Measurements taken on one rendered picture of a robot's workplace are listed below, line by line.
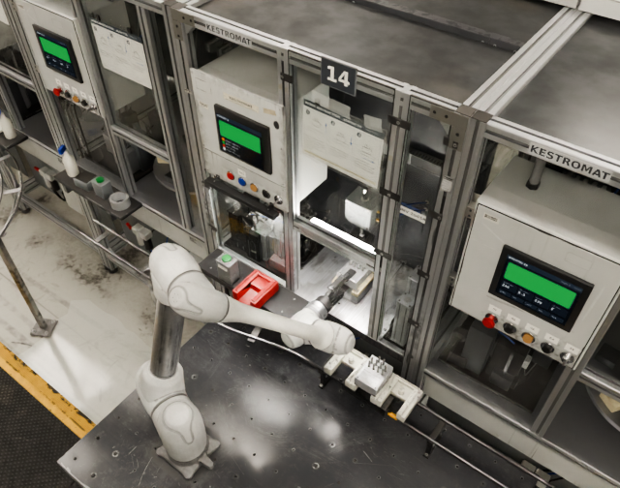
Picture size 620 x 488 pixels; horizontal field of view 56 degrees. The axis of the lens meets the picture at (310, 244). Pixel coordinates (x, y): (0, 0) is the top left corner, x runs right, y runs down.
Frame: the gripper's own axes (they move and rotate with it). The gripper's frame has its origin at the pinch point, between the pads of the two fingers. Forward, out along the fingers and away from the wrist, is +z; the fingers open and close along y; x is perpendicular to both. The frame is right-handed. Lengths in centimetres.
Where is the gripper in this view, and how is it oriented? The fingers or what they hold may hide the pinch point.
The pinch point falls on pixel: (348, 279)
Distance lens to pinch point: 246.8
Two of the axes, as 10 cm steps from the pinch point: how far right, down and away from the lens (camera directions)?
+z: 6.0, -5.3, 5.9
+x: -8.0, -4.3, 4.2
